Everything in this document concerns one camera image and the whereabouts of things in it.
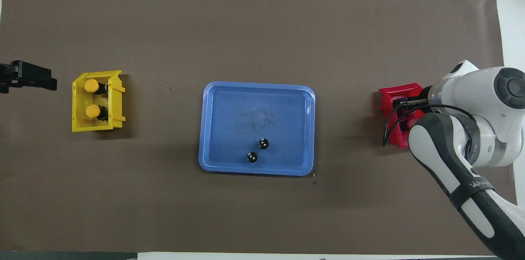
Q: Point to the red plastic bin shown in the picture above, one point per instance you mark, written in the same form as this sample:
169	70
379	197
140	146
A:
387	96

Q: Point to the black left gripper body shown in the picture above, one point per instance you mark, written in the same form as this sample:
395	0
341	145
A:
5	77

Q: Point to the brown paper mat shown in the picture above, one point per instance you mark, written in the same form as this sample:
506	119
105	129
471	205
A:
262	215

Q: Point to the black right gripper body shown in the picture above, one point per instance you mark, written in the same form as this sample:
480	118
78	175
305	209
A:
425	95

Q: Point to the yellow push button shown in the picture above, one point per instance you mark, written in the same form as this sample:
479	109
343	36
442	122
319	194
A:
91	85
92	111

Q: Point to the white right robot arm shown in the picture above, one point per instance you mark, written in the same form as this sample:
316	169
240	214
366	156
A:
484	87

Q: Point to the blue plastic tray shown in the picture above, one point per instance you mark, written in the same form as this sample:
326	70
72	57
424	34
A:
229	128

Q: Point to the yellow plastic bin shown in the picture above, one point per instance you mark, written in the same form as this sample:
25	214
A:
116	100

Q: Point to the red push button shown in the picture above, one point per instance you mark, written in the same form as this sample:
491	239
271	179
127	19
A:
411	122

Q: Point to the black cylinder capacitor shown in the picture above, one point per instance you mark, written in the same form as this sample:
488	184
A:
252	157
263	143

